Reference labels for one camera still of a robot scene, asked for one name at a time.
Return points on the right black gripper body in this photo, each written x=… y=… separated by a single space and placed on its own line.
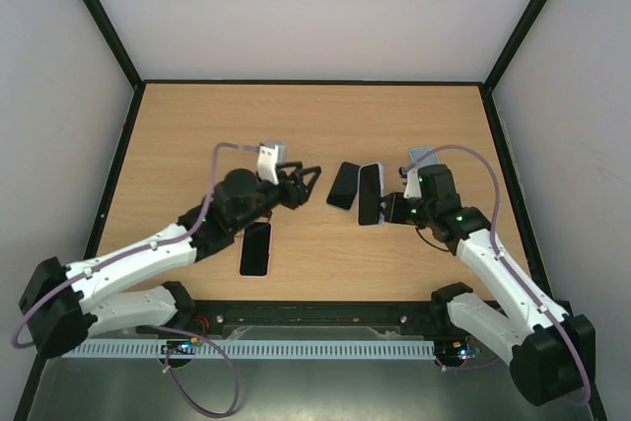
x=394 y=207

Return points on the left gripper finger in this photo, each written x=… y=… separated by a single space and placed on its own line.
x=306 y=179
x=285 y=170

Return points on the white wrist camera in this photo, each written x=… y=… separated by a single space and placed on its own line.
x=270 y=155
x=412 y=181

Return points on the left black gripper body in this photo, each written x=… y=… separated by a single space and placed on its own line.
x=290 y=200

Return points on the teal phone black screen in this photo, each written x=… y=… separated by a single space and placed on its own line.
x=344 y=188

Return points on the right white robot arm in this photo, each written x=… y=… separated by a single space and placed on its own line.
x=549 y=352

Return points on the grey slotted cable duct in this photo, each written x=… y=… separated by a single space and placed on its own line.
x=256 y=350

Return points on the black aluminium frame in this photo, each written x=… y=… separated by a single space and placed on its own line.
x=486 y=89

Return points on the light blue phone case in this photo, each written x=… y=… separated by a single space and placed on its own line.
x=423 y=156

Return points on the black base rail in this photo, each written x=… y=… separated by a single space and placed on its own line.
x=407 y=318

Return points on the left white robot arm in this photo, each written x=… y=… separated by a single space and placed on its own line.
x=57 y=299

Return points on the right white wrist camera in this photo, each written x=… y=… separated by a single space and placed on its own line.
x=412 y=181

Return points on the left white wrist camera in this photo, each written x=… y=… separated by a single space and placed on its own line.
x=270 y=155

